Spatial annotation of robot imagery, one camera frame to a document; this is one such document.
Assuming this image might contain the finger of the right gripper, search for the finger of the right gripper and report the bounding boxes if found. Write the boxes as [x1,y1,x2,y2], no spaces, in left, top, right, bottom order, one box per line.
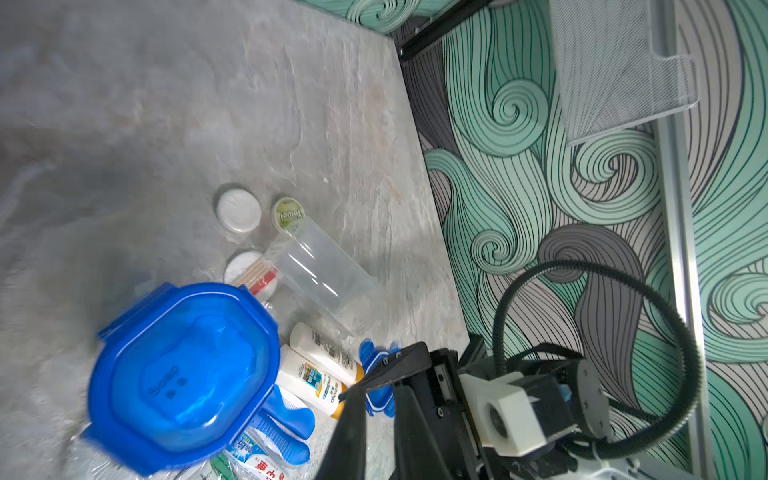
[347,342,432,393]
[315,387,367,480]

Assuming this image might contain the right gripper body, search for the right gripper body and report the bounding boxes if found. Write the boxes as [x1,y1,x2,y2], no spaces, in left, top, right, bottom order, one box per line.
[391,347,494,479]

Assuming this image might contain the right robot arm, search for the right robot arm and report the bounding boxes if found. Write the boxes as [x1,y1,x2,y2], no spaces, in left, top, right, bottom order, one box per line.
[317,342,702,479]

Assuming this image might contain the green toothpaste packet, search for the green toothpaste packet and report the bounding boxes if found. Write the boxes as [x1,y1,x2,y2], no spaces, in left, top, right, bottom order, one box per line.
[175,433,289,480]

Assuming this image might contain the white bottle orange cap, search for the white bottle orange cap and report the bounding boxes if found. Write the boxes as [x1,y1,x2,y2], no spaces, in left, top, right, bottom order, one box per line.
[289,323,364,387]

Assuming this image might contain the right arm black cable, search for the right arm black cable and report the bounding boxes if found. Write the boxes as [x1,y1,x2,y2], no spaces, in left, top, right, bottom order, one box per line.
[491,259,704,462]

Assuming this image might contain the aluminium wall rail right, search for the aluminium wall rail right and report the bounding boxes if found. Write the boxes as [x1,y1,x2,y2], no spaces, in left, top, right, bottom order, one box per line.
[650,0,718,480]

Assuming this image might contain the clear acrylic wall holder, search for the clear acrylic wall holder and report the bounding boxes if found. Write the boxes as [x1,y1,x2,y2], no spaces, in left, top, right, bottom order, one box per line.
[550,0,699,146]

